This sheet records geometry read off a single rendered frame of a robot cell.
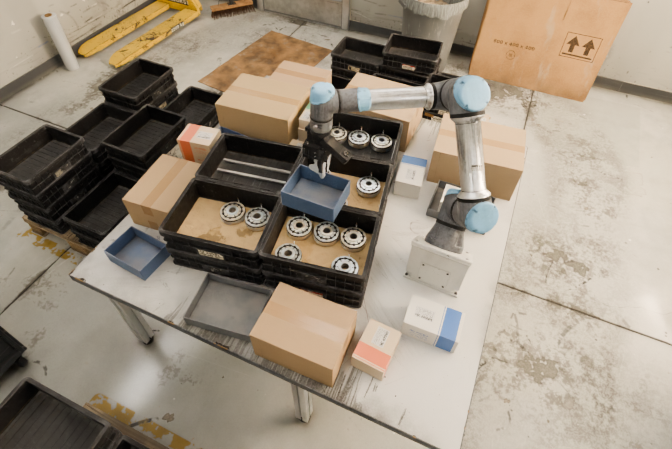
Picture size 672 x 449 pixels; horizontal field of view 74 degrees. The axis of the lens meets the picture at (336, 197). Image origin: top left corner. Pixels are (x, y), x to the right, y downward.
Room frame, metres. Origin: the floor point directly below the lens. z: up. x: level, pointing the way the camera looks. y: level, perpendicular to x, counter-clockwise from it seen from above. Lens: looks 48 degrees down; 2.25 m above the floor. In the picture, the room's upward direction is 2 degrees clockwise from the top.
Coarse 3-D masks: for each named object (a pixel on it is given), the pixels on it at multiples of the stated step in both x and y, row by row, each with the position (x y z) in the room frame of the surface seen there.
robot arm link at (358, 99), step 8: (352, 88) 1.19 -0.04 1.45; (360, 88) 1.19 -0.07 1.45; (344, 96) 1.15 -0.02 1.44; (352, 96) 1.16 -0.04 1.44; (360, 96) 1.16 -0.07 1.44; (368, 96) 1.17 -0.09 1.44; (344, 104) 1.14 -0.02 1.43; (352, 104) 1.14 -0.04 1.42; (360, 104) 1.15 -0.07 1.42; (368, 104) 1.15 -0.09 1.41; (344, 112) 1.14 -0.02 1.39
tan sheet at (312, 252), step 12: (288, 216) 1.17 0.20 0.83; (312, 228) 1.11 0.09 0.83; (288, 240) 1.05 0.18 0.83; (312, 240) 1.05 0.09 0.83; (312, 252) 0.99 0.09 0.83; (324, 252) 0.99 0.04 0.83; (336, 252) 0.99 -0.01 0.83; (348, 252) 1.00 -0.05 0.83; (360, 252) 1.00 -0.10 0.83; (324, 264) 0.94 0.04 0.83; (360, 264) 0.94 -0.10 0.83
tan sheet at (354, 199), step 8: (344, 176) 1.41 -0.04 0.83; (352, 176) 1.41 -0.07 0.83; (352, 184) 1.36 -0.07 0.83; (384, 184) 1.37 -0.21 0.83; (352, 192) 1.31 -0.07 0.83; (352, 200) 1.27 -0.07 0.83; (360, 200) 1.27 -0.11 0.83; (368, 200) 1.27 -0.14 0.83; (376, 200) 1.27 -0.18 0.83; (368, 208) 1.22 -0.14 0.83; (376, 208) 1.23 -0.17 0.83
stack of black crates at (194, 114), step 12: (180, 96) 2.48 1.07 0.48; (192, 96) 2.58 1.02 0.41; (204, 96) 2.55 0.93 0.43; (216, 96) 2.50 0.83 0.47; (168, 108) 2.36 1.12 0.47; (180, 108) 2.45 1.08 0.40; (192, 108) 2.48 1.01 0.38; (204, 108) 2.48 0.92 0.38; (192, 120) 2.35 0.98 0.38; (204, 120) 2.24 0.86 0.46; (216, 120) 2.35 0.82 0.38
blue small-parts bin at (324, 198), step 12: (300, 168) 1.16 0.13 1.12; (288, 180) 1.08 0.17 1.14; (300, 180) 1.14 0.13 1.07; (312, 180) 1.14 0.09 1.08; (324, 180) 1.12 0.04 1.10; (336, 180) 1.11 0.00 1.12; (348, 180) 1.09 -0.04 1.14; (288, 192) 1.07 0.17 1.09; (300, 192) 1.08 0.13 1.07; (312, 192) 1.09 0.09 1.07; (324, 192) 1.09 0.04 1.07; (336, 192) 1.09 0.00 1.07; (348, 192) 1.07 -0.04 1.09; (288, 204) 1.02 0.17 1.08; (300, 204) 1.00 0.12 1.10; (312, 204) 0.98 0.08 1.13; (324, 204) 1.03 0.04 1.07; (336, 204) 0.97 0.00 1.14; (324, 216) 0.96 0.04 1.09; (336, 216) 0.98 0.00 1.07
